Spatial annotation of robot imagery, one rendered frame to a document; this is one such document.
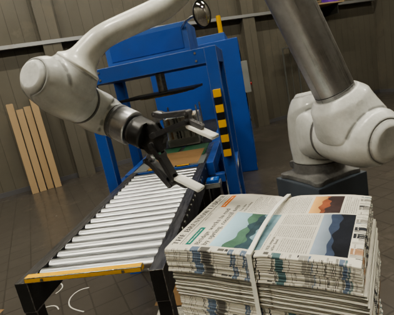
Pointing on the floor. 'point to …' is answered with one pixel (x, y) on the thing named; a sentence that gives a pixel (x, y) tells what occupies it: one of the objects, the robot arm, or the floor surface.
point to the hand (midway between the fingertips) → (204, 162)
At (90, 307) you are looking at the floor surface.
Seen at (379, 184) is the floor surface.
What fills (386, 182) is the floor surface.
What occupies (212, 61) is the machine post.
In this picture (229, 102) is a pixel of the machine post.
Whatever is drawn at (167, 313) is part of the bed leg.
